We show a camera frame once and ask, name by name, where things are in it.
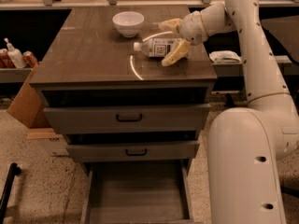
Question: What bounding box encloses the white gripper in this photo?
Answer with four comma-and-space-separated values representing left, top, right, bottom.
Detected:
158, 11, 208, 67

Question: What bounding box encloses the clear plastic water bottle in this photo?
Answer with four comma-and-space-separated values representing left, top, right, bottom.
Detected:
134, 37, 178, 58

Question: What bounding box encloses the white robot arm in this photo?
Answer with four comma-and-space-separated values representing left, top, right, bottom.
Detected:
159, 0, 299, 224

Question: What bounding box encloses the grey drawer cabinet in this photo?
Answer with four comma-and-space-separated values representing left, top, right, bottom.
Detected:
29, 5, 218, 173

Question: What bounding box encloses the grey top drawer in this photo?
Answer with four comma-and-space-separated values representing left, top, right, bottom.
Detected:
44, 104, 210, 134

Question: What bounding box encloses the grey middle drawer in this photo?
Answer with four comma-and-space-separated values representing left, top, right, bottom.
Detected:
66, 141, 199, 162

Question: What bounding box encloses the white pump dispenser bottle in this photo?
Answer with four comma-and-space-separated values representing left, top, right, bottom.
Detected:
5, 38, 26, 68

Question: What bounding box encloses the grey open bottom drawer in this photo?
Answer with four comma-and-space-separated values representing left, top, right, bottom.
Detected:
80, 161, 193, 224

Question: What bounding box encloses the folded white cloth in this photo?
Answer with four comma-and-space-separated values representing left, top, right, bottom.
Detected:
209, 50, 241, 63

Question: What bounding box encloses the white ceramic bowl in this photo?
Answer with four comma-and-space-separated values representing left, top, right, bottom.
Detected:
112, 11, 144, 37

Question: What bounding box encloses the grey side table top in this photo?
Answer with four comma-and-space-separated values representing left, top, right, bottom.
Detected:
262, 16, 299, 64

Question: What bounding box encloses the red soda can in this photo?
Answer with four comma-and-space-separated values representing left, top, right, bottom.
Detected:
0, 49, 15, 68
23, 51, 38, 67

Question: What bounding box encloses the white cardboard box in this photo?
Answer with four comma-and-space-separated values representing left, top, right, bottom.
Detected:
27, 128, 68, 157

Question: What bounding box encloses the red soda can left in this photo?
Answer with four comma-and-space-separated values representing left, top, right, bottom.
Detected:
0, 49, 15, 68

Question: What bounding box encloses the grey left shelf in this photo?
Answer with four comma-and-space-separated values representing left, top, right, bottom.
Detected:
0, 68, 32, 84

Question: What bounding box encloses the black chair base foot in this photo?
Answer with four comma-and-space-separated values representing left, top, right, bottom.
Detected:
280, 186, 299, 198

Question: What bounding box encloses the black stand foot left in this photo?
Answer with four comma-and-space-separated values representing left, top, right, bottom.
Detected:
0, 162, 21, 224

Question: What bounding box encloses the grey right shelf rail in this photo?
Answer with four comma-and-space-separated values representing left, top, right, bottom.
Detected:
212, 56, 299, 77

